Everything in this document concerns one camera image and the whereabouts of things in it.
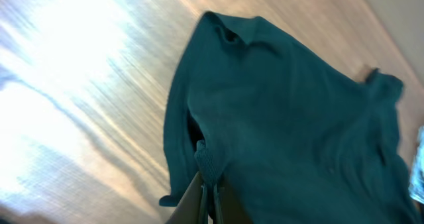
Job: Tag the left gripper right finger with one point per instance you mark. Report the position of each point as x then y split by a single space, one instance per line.
227 208

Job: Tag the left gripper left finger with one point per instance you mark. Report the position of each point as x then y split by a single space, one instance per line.
192 208

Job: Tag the black polo shirt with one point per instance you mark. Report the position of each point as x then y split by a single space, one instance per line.
298 141

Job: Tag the light grey denim garment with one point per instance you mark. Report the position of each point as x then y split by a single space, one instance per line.
416 176

